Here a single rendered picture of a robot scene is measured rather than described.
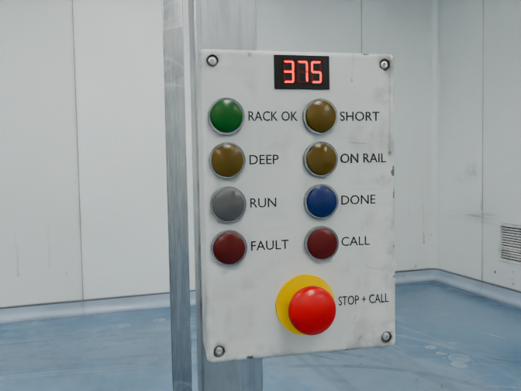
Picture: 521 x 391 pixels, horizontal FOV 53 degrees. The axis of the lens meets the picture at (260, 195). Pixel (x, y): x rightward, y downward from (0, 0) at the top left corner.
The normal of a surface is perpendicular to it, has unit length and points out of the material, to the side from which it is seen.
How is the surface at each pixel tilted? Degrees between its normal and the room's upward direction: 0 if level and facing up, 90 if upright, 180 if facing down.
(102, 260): 90
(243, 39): 90
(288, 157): 90
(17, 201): 90
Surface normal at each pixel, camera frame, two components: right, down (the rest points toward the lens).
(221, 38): 0.20, 0.05
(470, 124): -0.95, 0.04
